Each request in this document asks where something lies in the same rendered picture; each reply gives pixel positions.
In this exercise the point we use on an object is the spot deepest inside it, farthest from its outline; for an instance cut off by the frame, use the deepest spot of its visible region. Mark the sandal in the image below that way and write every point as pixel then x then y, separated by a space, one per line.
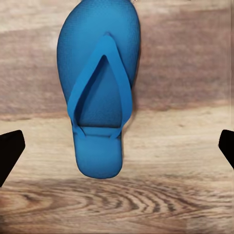
pixel 97 55

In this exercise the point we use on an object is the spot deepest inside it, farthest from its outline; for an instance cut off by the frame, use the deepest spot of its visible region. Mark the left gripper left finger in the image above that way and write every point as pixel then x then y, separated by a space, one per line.
pixel 12 145

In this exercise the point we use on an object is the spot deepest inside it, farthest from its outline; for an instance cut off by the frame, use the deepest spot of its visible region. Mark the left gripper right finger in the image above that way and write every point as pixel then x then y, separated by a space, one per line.
pixel 226 145

